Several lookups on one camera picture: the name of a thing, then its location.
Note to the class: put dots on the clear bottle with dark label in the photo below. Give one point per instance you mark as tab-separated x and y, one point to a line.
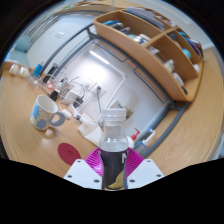
113	160

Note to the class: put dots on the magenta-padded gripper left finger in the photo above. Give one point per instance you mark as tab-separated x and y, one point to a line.
81	173

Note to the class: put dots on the grey metal bed frame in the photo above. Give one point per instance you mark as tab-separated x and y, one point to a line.
173	123

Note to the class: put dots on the small blue bottle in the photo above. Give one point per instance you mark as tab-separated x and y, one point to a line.
38	69

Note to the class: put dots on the black electric shaver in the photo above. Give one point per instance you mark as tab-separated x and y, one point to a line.
50	73

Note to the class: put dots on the flat round red coaster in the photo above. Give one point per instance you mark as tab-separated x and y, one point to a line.
68	153

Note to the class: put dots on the small black jar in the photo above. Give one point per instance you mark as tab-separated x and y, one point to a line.
54	96

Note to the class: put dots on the wooden shelf unit with items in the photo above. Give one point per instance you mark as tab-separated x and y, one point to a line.
143	56

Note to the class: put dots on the wooden wardrobe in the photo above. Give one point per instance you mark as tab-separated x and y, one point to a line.
200	133

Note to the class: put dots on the white power adapter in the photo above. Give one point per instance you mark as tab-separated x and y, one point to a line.
72	96

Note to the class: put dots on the white crumpled cloth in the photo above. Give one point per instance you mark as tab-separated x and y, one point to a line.
90	128

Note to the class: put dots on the teal pillow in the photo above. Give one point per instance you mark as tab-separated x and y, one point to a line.
22	43

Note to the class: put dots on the white desk lamp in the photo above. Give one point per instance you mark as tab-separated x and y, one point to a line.
99	57

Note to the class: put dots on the blue spray bottle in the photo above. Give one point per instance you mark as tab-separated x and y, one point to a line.
143	146

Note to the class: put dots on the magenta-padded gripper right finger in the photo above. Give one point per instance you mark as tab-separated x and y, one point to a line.
145	173

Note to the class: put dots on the small white roll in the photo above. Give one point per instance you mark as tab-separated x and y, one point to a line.
14	69
24	71

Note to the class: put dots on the white mug with blue pattern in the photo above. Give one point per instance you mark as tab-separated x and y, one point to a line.
43	111

